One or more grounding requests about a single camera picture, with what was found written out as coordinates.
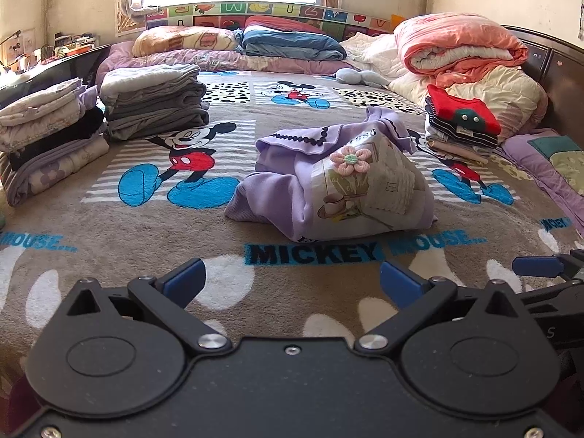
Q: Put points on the cream folded cloth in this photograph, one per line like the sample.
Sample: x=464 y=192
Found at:
x=41 y=105

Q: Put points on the purple sweatshirt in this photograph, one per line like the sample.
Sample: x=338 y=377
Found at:
x=273 y=182

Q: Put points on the white quilt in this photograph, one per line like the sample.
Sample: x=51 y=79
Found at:
x=374 y=52

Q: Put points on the blue folded quilt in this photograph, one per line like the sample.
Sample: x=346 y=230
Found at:
x=292 y=45

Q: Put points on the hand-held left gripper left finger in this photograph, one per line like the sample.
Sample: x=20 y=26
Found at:
x=182 y=283

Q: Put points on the beige folded clothes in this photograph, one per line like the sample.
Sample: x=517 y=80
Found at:
x=451 y=148

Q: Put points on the cream quilt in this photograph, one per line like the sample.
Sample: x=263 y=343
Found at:
x=511 y=93

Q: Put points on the red green sweater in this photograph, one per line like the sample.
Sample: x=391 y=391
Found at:
x=451 y=107

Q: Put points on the red folded blanket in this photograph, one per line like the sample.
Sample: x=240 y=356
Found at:
x=287 y=23

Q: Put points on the black cabinet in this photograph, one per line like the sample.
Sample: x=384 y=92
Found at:
x=59 y=68

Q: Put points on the yellow pink printed pillow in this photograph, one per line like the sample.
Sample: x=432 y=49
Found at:
x=182 y=39

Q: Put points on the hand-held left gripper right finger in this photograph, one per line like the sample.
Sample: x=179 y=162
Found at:
x=399 y=285

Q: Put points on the grey plush toy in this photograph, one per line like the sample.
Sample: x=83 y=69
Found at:
x=356 y=76

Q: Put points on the colourful alphabet foam mat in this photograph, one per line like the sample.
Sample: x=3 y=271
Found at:
x=219 y=11

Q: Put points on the stack of folded clothes right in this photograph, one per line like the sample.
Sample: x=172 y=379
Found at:
x=445 y=127

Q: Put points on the purple patchwork quilt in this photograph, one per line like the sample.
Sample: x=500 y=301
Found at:
x=534 y=159

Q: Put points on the clear plastic window sheet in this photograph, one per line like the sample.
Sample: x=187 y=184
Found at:
x=130 y=4

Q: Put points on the clutter of small items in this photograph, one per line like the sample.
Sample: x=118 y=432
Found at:
x=68 y=45

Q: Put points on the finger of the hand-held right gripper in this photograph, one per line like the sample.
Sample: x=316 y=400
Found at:
x=536 y=265

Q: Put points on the printed cartoon blanket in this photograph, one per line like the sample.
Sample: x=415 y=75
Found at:
x=182 y=237

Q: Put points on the black folded garment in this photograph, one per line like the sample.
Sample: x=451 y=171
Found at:
x=59 y=139

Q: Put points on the stack of grey folded clothes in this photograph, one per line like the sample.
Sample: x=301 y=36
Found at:
x=150 y=100

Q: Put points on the pink purple blanket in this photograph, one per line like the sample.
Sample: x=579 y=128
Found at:
x=182 y=60

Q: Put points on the pink orange folded quilt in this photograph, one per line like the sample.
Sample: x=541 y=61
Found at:
x=456 y=41

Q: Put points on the dark wooden headboard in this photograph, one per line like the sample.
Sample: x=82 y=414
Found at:
x=565 y=73

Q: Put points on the desk lamp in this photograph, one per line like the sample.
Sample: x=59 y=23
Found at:
x=9 y=41

